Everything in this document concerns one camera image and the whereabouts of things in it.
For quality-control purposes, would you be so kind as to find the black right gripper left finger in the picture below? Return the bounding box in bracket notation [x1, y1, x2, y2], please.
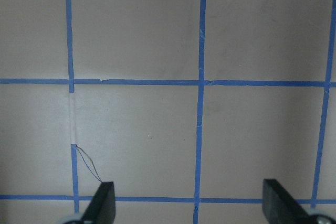
[80, 182, 116, 224]

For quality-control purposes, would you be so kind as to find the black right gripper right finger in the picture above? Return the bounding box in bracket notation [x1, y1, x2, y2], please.
[262, 179, 310, 224]

